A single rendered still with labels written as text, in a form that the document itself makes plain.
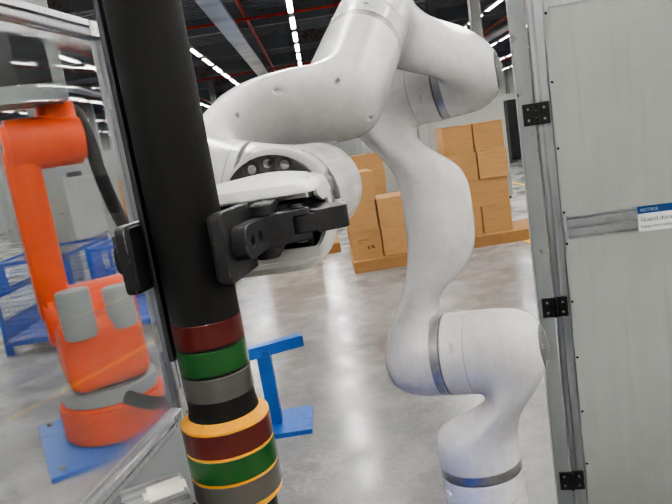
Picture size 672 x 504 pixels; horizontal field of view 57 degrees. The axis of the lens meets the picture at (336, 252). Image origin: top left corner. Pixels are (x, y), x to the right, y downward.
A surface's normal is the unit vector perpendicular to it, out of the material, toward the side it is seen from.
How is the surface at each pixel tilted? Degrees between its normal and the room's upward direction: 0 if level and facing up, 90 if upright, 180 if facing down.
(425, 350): 64
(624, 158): 90
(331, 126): 134
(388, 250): 90
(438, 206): 80
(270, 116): 121
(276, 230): 90
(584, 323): 90
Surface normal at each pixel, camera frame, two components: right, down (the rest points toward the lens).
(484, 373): -0.40, 0.36
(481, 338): -0.42, -0.36
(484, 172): 0.03, 0.18
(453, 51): 0.38, -0.15
